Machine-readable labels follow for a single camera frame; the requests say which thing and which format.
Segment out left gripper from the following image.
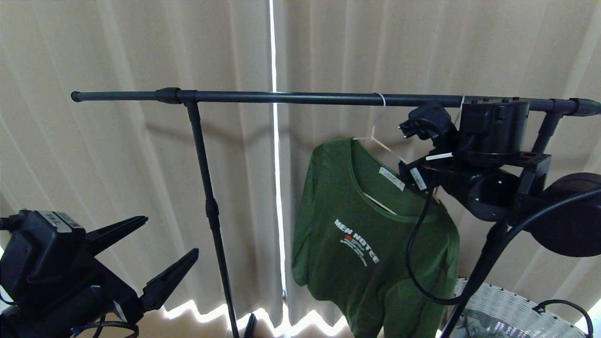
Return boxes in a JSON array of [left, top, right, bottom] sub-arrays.
[[19, 216, 200, 338]]

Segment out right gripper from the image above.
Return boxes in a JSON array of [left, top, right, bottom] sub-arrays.
[[399, 157, 520, 222]]

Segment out green short-sleeved shirt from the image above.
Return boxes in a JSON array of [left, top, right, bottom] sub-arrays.
[[291, 138, 462, 338]]

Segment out white laundry basket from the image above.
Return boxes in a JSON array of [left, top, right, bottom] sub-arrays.
[[441, 278, 594, 338]]

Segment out black clothes rack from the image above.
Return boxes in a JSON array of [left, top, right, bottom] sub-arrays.
[[70, 87, 601, 338]]

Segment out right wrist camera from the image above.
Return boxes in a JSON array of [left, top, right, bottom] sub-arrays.
[[456, 100, 553, 200]]

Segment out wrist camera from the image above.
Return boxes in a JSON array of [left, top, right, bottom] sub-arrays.
[[0, 210, 88, 301], [456, 100, 553, 200]]

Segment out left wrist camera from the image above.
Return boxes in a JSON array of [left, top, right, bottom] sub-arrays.
[[0, 210, 88, 301]]

